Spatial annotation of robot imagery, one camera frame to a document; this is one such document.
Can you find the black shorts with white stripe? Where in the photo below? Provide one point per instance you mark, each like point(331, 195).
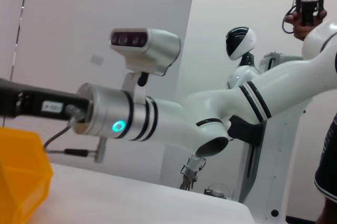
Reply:
point(327, 161)

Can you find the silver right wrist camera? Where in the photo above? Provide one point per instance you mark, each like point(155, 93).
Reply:
point(155, 48)

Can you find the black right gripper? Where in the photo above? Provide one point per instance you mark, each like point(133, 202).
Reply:
point(31, 103)

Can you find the white robot stand column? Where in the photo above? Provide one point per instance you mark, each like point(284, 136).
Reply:
point(284, 155)

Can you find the person bare leg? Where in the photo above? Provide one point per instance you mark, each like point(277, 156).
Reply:
point(329, 212)

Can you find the black white robot head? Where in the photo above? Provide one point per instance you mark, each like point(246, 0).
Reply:
point(241, 42)

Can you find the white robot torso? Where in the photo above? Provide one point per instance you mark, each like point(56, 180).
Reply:
point(243, 75)

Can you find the small grey background device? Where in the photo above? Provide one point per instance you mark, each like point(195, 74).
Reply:
point(217, 191)

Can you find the person hand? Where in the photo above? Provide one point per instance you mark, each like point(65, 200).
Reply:
point(300, 30)

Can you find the yellow plastic bin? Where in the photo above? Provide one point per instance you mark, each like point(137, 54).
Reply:
point(21, 171)

